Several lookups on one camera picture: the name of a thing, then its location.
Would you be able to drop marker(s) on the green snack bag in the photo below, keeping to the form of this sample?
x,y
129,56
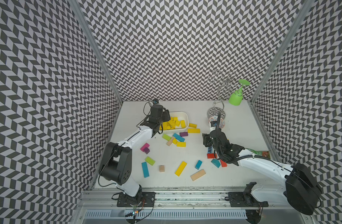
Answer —
x,y
265,154

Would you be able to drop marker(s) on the small teal block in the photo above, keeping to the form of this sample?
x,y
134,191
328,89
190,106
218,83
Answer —
x,y
198,164

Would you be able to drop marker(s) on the light green block front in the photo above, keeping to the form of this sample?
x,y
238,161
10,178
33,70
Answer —
x,y
150,160

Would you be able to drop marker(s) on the light green block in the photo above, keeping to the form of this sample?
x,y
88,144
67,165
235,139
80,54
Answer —
x,y
150,160
166,137

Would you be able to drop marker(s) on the long yellow bar block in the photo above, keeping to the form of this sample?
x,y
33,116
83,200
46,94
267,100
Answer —
x,y
193,130

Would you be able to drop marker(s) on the magenta block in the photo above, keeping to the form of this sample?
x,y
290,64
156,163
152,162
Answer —
x,y
146,145

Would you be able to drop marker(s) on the long teal block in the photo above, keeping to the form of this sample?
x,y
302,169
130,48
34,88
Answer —
x,y
145,170

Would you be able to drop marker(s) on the light green block back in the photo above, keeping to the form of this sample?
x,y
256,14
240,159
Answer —
x,y
166,137

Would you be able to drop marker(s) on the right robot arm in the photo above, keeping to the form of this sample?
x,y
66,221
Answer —
x,y
301,189

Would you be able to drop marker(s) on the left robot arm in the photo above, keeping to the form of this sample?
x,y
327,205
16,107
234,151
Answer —
x,y
116,163

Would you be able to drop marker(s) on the short yellow block back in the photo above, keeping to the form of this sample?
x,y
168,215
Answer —
x,y
192,125

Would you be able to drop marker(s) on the green plastic goblet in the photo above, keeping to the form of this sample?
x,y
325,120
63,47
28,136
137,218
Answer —
x,y
237,97

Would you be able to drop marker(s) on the red flat block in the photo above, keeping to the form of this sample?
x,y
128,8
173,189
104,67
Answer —
x,y
211,156

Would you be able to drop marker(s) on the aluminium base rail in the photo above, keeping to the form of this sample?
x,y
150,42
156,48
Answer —
x,y
165,198

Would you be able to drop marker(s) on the white plastic tray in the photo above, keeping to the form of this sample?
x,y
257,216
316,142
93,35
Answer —
x,y
179,122

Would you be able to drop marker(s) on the teal wedge block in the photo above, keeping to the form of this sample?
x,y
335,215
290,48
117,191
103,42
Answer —
x,y
216,163

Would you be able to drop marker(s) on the natural wood block back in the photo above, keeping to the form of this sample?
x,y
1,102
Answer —
x,y
170,141

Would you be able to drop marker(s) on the yellow block middle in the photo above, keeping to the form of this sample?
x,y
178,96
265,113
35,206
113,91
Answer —
x,y
181,144

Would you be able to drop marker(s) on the long natural wood block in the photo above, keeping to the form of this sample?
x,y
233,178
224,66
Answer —
x,y
198,175

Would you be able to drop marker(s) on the metal wire cup rack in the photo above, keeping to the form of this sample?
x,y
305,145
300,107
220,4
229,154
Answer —
x,y
224,83

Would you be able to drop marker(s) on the long yellow block front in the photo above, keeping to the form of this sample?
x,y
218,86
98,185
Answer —
x,y
180,169

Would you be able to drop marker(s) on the red upright block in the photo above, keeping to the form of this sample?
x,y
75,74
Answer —
x,y
223,164

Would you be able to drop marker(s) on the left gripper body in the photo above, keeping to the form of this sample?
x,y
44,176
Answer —
x,y
165,117

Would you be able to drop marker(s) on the teal block back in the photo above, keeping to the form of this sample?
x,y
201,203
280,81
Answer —
x,y
178,137

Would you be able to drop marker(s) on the purple flat block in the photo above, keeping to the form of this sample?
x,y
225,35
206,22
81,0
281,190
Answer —
x,y
183,134

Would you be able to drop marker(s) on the small natural wood cube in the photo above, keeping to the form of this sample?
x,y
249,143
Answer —
x,y
161,168

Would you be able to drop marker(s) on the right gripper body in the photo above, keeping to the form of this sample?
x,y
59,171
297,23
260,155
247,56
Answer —
x,y
208,142

